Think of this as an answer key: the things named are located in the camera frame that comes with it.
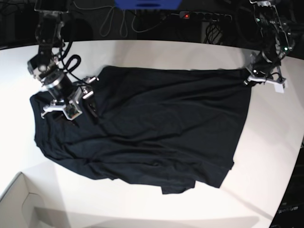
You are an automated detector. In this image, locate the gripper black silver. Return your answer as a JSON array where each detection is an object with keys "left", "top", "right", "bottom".
[
  {"left": 243, "top": 51, "right": 287, "bottom": 87},
  {"left": 41, "top": 75, "right": 99, "bottom": 119}
]

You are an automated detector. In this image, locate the black long-sleeve t-shirt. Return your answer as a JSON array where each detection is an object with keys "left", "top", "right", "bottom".
[{"left": 30, "top": 66, "right": 251, "bottom": 194}]

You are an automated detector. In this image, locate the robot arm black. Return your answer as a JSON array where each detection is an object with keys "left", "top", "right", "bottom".
[
  {"left": 28, "top": 0, "right": 98, "bottom": 121},
  {"left": 244, "top": 0, "right": 295, "bottom": 94}
]

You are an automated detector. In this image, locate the blue box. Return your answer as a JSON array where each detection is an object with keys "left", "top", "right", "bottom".
[{"left": 114, "top": 0, "right": 182, "bottom": 10}]

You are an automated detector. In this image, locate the white plastic bin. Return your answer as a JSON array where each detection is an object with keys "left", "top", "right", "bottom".
[{"left": 0, "top": 172, "right": 71, "bottom": 228}]

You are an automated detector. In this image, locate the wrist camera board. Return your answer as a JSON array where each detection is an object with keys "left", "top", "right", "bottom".
[{"left": 63, "top": 104, "right": 82, "bottom": 121}]

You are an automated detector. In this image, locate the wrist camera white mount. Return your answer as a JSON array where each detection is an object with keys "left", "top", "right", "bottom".
[{"left": 274, "top": 81, "right": 288, "bottom": 94}]

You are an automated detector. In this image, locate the black power strip red switch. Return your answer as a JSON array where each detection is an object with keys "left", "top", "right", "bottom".
[{"left": 178, "top": 11, "right": 233, "bottom": 22}]

